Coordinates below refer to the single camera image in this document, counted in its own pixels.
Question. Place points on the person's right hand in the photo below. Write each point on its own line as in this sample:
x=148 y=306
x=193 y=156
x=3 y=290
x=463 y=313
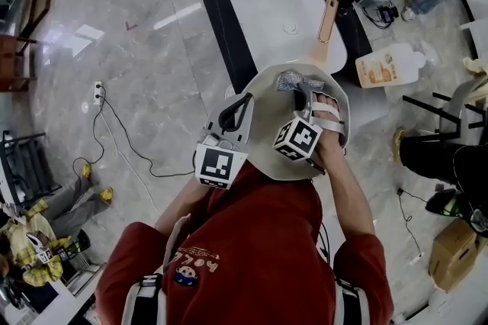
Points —
x=331 y=118

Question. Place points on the person's right forearm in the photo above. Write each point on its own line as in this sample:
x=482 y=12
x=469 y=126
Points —
x=350 y=201

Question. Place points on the white orange detergent bottle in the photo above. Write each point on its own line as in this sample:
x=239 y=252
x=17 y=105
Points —
x=385 y=66

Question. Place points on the person's red shirt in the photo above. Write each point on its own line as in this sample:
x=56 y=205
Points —
x=259 y=239

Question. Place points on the grey chair with black legs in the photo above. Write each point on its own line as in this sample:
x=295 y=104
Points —
x=453 y=106

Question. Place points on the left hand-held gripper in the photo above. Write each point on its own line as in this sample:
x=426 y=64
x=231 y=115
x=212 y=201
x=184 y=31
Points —
x=217 y=167

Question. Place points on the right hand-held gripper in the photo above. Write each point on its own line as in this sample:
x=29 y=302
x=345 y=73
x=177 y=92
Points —
x=297 y=138

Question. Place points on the person's left forearm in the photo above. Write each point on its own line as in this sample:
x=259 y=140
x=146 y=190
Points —
x=183 y=205

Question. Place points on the black green clothes iron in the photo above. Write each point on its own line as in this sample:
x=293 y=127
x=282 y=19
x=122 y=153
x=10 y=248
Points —
x=444 y=203
x=78 y=245

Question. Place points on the brown wooden side table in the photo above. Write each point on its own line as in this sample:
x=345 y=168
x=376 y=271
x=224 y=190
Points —
x=15 y=64

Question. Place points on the grey scouring pad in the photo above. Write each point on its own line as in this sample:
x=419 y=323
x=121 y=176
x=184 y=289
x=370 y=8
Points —
x=287 y=81

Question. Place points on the cardboard box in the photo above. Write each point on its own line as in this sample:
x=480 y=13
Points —
x=453 y=255

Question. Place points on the white power strip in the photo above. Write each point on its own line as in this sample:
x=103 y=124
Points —
x=98 y=91
x=416 y=258

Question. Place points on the small black device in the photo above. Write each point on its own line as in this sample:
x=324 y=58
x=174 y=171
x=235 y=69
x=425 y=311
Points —
x=387 y=14

